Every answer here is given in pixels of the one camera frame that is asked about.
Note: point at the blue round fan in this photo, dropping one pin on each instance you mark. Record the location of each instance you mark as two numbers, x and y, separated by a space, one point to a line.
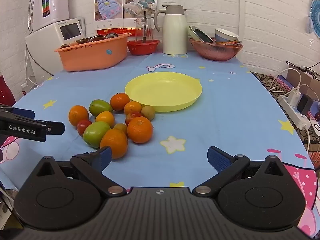
315 16

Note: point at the red apple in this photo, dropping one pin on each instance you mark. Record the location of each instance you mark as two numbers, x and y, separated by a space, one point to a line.
83 127

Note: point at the white thermos jug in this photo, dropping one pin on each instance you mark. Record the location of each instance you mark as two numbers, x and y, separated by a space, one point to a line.
175 32

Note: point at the red vase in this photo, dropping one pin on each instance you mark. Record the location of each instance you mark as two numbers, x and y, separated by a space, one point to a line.
5 90

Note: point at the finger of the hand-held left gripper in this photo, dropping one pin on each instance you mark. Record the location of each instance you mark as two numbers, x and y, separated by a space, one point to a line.
56 128
23 113

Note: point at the dark green apple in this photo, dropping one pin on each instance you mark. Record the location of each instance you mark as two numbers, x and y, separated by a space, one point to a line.
100 107

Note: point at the white power strip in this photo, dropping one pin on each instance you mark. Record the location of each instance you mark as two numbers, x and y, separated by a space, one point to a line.
300 118

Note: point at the orange plastic basket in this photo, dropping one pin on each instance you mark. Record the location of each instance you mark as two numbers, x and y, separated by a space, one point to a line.
95 56

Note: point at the cardboard box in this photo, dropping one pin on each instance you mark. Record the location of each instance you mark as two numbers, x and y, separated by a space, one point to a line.
303 78

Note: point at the yellow plastic plate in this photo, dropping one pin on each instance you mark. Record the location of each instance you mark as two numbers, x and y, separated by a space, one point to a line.
163 91

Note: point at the blue printed tablecloth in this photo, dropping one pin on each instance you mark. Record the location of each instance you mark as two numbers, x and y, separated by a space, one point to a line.
225 120

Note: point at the white and blue bowl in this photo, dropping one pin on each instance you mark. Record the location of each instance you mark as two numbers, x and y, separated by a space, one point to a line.
226 35

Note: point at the small red basket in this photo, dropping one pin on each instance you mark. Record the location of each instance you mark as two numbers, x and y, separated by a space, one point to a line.
142 47

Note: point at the white charger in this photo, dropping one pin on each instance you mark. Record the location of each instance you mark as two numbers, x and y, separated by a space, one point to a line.
295 97

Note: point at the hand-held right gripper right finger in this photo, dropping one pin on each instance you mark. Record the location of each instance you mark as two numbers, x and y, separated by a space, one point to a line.
217 158

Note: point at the white round device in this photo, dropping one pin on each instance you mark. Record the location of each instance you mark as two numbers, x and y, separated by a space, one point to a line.
315 128

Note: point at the pale green dish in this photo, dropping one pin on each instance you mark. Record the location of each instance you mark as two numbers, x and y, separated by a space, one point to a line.
200 33

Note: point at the small brown kiwi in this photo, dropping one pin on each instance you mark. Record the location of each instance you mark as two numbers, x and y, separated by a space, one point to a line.
148 112

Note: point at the white appliance with screen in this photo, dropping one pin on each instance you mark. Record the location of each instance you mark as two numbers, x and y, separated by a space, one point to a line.
45 45

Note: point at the large orange mandarin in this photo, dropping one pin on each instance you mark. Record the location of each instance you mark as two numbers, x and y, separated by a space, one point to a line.
140 130

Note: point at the white water purifier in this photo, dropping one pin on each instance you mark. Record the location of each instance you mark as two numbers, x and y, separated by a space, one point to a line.
53 5

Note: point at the small red plum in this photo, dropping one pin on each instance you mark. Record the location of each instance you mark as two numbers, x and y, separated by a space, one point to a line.
132 116

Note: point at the clear glass pitcher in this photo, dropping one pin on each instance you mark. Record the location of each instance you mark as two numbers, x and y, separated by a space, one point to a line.
144 30

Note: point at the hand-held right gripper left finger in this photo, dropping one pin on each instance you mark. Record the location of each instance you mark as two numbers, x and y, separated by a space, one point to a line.
105 156

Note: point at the metal bowl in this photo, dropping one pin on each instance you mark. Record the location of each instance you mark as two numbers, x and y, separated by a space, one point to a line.
92 39

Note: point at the black power adapter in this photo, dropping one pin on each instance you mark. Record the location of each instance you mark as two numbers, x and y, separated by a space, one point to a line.
305 104

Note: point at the light green apple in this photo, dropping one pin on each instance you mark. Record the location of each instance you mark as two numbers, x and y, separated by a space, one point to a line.
96 133

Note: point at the pink patterned bowl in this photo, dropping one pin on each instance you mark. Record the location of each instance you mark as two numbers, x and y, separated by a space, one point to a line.
216 51

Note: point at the yellow-orange citrus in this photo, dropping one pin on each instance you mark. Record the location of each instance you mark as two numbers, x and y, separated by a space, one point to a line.
105 118

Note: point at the wall poster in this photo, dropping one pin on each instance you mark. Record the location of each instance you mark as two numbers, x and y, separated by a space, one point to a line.
125 7

